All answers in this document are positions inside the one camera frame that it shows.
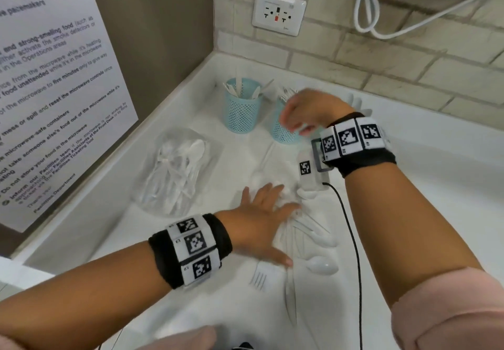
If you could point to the person's right hand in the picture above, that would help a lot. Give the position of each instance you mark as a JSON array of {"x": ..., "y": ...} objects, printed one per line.
[{"x": 315, "y": 109}]

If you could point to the person's left hand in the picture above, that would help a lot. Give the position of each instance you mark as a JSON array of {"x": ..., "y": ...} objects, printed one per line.
[{"x": 256, "y": 227}]

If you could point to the bunch of white plastic forks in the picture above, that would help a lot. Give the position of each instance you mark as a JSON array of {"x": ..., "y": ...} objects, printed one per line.
[{"x": 285, "y": 93}]

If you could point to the teal mesh cup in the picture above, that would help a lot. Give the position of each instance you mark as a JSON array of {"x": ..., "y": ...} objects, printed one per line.
[
  {"x": 242, "y": 117},
  {"x": 281, "y": 133}
]

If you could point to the white plastic spoon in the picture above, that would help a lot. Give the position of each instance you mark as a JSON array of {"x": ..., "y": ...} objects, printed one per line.
[
  {"x": 367, "y": 112},
  {"x": 356, "y": 101}
]

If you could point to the pile of white plastic cutlery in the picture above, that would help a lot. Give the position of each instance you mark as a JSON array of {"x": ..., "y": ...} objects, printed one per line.
[{"x": 323, "y": 265}]

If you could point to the bunch of white plastic knives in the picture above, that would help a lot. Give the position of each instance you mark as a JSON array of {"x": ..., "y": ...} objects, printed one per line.
[{"x": 238, "y": 86}]

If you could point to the clear plastic bag of cutlery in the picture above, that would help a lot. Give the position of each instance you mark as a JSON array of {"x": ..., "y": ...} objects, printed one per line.
[{"x": 177, "y": 164}]

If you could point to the person's left forearm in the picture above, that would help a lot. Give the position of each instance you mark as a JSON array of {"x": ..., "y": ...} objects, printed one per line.
[{"x": 78, "y": 302}]

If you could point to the person's right forearm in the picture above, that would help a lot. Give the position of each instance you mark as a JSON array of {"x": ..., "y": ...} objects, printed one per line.
[{"x": 393, "y": 235}]

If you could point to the person's pink left sleeve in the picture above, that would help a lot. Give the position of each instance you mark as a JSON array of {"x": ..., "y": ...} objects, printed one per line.
[{"x": 189, "y": 340}]

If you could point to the person's pink sleeve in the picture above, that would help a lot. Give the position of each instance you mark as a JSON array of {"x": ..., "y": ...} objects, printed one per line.
[
  {"x": 189, "y": 340},
  {"x": 453, "y": 314}
]

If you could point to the person's pink right sleeve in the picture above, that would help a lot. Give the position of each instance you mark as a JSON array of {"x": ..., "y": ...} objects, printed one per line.
[{"x": 453, "y": 314}]

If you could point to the black right wrist band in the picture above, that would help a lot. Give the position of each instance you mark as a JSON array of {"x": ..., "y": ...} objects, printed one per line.
[{"x": 366, "y": 164}]

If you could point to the white printed notice poster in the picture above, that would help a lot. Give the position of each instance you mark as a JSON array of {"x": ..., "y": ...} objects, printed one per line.
[{"x": 47, "y": 86}]

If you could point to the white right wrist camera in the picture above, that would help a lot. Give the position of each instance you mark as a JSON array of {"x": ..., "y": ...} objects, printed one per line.
[{"x": 311, "y": 184}]

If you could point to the white wall power outlet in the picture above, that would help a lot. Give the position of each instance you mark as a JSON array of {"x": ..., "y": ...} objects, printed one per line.
[{"x": 277, "y": 13}]

